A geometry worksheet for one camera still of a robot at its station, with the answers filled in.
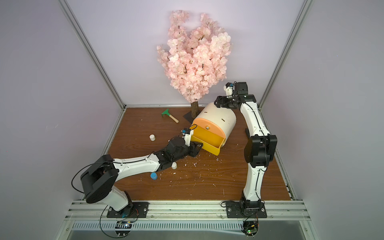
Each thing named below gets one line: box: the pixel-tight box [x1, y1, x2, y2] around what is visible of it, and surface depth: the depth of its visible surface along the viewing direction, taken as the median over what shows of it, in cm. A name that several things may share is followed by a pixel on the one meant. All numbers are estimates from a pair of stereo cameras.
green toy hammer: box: [161, 109, 180, 124], surface depth 115 cm
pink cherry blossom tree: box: [157, 10, 232, 123], surface depth 71 cm
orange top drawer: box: [192, 117, 226, 139], surface depth 81 cm
